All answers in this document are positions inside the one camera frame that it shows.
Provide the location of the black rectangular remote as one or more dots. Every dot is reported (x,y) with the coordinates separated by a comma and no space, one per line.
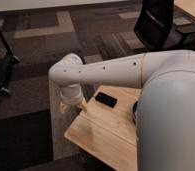
(106,99)

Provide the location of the black office chair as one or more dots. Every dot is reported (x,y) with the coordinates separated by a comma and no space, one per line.
(155,28)

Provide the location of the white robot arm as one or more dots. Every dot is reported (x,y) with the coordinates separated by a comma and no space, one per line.
(165,115)

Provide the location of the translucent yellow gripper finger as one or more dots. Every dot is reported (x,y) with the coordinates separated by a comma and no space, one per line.
(63,107)
(83,106)

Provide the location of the black chair base left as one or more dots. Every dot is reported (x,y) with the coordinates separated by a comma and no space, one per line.
(5,63)

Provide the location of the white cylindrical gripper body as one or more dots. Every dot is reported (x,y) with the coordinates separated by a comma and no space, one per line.
(71,94)

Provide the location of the wooden table top right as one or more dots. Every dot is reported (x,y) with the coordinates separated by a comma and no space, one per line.
(186,5)

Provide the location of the blue patterned bowl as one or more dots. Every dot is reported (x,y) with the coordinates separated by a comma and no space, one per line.
(135,112)

